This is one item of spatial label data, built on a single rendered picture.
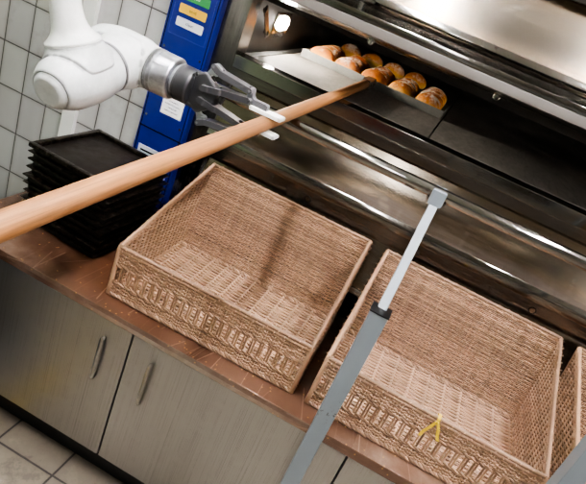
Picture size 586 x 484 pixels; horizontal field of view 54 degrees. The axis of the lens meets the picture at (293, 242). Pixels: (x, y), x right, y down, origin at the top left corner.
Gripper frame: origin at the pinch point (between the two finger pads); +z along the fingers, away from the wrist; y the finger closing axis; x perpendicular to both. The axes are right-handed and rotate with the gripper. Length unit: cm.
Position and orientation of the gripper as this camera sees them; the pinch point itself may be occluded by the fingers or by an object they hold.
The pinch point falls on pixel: (264, 122)
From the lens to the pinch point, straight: 118.4
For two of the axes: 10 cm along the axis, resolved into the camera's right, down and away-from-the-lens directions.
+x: -3.3, 3.2, -8.9
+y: -3.5, 8.3, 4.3
